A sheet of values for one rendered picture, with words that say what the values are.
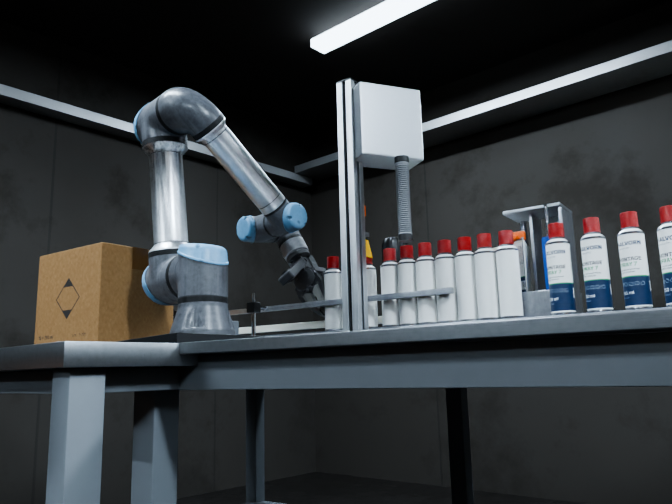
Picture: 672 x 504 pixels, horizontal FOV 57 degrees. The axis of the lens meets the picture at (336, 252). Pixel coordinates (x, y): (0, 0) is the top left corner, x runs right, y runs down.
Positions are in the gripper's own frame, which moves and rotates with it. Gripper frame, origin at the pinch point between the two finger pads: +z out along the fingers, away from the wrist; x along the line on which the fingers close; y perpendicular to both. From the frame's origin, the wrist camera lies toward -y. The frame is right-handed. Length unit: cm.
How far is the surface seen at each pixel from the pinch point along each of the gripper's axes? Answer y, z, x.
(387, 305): -1.9, 10.9, -18.9
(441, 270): -2.0, 12.4, -35.9
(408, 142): -7, -18, -48
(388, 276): -1.7, 4.8, -23.1
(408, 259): -1.1, 4.3, -29.8
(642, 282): -2, 40, -70
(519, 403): 253, 17, 48
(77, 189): 72, -200, 154
